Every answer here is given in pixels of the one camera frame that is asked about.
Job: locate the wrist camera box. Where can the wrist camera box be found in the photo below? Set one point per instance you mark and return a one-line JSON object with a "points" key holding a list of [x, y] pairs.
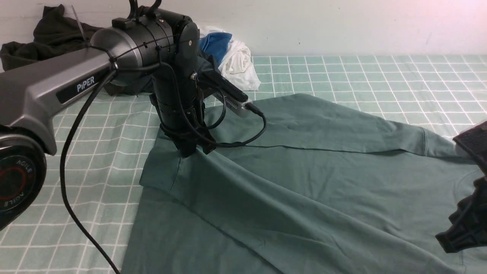
{"points": [[473, 142], [214, 84]]}

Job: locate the white crumpled garment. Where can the white crumpled garment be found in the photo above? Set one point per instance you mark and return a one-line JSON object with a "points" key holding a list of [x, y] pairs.
{"points": [[237, 65]]}

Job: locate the dark olive crumpled garment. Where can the dark olive crumpled garment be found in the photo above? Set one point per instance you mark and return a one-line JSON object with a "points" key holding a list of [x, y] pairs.
{"points": [[54, 35]]}

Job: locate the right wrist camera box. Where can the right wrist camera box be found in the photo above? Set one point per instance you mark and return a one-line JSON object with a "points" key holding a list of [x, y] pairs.
{"points": [[473, 142]]}

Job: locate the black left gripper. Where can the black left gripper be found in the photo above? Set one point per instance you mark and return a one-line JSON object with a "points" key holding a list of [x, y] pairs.
{"points": [[181, 113]]}

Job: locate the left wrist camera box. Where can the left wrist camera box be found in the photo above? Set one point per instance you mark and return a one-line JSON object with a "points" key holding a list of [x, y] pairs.
{"points": [[214, 84]]}

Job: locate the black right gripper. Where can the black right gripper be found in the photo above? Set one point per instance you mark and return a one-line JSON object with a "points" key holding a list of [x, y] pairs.
{"points": [[469, 222]]}

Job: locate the blue crumpled garment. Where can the blue crumpled garment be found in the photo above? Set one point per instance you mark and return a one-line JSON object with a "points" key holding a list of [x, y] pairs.
{"points": [[216, 44]]}

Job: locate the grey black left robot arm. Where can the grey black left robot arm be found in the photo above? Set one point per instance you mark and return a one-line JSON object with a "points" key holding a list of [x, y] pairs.
{"points": [[32, 95]]}

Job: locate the green long-sleeve top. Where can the green long-sleeve top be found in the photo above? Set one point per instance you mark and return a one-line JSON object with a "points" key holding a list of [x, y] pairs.
{"points": [[325, 190]]}

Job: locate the green checkered tablecloth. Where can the green checkered tablecloth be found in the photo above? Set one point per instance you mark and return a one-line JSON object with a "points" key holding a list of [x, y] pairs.
{"points": [[445, 95]]}

